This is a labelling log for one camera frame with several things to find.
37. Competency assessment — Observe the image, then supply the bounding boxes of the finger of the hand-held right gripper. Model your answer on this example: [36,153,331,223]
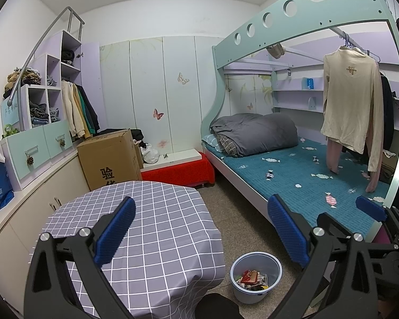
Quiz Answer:
[356,195,399,236]
[317,213,399,263]

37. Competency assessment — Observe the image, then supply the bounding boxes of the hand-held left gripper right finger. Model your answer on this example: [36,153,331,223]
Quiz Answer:
[267,193,381,319]

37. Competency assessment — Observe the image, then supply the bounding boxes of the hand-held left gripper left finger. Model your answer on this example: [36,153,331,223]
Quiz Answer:
[23,196,137,319]

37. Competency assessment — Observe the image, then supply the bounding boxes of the pile of wrappers and scraps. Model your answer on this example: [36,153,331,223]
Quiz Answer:
[234,269,270,288]

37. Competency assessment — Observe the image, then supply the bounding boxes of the light blue plastic bin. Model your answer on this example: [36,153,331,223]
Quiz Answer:
[230,251,283,304]

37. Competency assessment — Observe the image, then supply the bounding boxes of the grey checked tablecloth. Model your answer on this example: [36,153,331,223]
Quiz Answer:
[41,180,227,319]

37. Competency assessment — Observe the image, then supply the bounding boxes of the brown patterned bag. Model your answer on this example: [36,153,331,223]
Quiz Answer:
[381,153,398,187]

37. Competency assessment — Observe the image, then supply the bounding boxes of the teal quilted bed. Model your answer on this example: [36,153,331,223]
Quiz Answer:
[206,136,394,236]

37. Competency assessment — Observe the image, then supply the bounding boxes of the brown cardboard box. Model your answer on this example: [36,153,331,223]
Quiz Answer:
[76,128,142,191]

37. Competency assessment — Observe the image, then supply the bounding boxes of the white plastic bag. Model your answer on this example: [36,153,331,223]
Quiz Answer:
[140,141,160,164]

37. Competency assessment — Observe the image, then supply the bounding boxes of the red cloth covered bench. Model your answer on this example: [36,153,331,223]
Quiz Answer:
[140,154,216,188]

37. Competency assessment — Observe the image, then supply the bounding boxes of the beige low cabinet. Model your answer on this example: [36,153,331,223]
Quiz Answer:
[0,154,90,273]

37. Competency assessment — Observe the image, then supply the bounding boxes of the dark hanging garment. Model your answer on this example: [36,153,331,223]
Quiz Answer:
[341,70,396,165]

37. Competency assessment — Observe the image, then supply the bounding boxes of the white board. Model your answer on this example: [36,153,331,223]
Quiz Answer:
[142,149,203,170]

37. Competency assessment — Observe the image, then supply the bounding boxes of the beige hanging shirt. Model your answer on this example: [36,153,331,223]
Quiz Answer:
[320,46,384,173]

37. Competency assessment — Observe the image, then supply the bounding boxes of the person's leg in black trousers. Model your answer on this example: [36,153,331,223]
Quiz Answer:
[194,292,242,319]

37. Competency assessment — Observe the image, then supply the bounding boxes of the grey duvet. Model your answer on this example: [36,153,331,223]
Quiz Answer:
[210,113,300,158]

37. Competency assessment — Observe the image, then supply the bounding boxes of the green hanging jacket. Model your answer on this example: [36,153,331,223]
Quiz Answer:
[78,88,95,133]

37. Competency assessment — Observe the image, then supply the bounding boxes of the white shelf with clothes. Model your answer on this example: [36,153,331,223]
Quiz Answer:
[0,30,102,191]

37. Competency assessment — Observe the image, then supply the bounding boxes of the black hanging jacket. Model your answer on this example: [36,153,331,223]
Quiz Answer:
[78,85,101,133]

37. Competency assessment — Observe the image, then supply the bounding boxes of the plaid pillow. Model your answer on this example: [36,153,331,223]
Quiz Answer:
[202,133,240,157]

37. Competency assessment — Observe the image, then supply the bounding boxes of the cream hanging jacket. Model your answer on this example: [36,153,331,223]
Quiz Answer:
[60,80,87,138]

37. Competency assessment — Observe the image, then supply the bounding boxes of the grey folded clothes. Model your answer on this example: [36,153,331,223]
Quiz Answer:
[28,102,50,127]

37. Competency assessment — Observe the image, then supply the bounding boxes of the green plant decoration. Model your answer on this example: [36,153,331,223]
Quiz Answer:
[2,124,20,139]

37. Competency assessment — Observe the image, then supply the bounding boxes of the olive clothes pile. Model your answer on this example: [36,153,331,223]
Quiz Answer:
[3,67,42,99]

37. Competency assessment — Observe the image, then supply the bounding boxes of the metal clothes rod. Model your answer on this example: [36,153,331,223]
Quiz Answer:
[329,27,369,54]

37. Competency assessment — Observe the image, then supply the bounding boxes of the dark folded clothes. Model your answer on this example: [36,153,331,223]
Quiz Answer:
[60,49,76,65]

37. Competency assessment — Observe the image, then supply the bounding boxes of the metal clip lamp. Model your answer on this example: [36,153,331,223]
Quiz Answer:
[266,43,286,58]

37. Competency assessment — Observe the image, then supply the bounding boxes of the grey metal handrail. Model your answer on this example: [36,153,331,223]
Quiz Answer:
[7,6,86,107]

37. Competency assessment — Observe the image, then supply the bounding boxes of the lilac wall shelves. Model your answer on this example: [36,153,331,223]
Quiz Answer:
[272,58,326,114]

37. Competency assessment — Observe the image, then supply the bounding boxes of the mint and white bunk bed frame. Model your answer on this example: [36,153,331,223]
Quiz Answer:
[200,0,399,243]

